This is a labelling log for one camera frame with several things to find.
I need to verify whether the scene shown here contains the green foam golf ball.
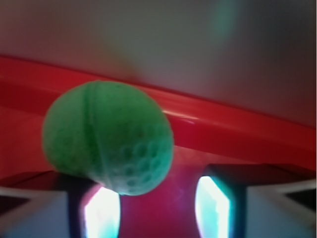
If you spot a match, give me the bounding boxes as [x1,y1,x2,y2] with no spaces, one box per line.
[42,81,174,196]

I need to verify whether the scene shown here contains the red plastic tray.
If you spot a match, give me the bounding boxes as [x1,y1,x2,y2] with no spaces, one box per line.
[0,56,316,238]

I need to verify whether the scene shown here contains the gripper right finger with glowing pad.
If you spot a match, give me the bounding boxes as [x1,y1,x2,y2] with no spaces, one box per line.
[195,164,317,238]

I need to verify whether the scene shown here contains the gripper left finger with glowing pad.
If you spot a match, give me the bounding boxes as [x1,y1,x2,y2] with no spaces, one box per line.
[0,171,120,238]

